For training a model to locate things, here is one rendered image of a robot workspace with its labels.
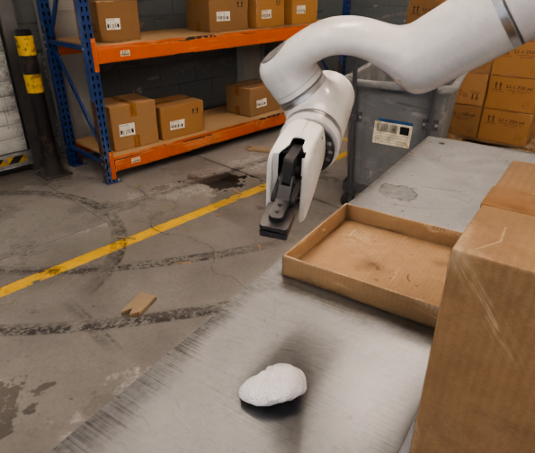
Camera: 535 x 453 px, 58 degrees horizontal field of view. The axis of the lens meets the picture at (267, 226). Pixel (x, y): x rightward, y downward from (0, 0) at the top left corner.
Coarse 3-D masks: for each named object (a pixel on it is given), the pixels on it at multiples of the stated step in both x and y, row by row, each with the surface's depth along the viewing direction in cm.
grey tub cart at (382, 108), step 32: (384, 96) 261; (416, 96) 254; (448, 96) 252; (352, 128) 274; (384, 128) 270; (416, 128) 262; (448, 128) 316; (352, 160) 285; (384, 160) 279; (352, 192) 294
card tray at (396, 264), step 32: (320, 224) 94; (352, 224) 102; (384, 224) 99; (416, 224) 95; (288, 256) 83; (320, 256) 90; (352, 256) 90; (384, 256) 90; (416, 256) 90; (448, 256) 90; (352, 288) 78; (384, 288) 75; (416, 288) 81; (416, 320) 73
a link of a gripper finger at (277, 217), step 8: (280, 176) 54; (280, 184) 54; (280, 192) 53; (288, 192) 53; (280, 200) 53; (288, 200) 53; (272, 208) 52; (280, 208) 52; (288, 208) 53; (264, 216) 52; (272, 216) 51; (280, 216) 51; (288, 216) 52; (264, 224) 51; (272, 224) 51; (280, 224) 51; (288, 224) 51; (280, 232) 51
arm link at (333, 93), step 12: (324, 72) 72; (336, 72) 72; (324, 84) 66; (336, 84) 69; (348, 84) 72; (300, 96) 65; (312, 96) 65; (324, 96) 65; (336, 96) 67; (348, 96) 70; (288, 108) 67; (300, 108) 64; (312, 108) 63; (324, 108) 64; (336, 108) 65; (348, 108) 69; (336, 120) 64; (348, 120) 70
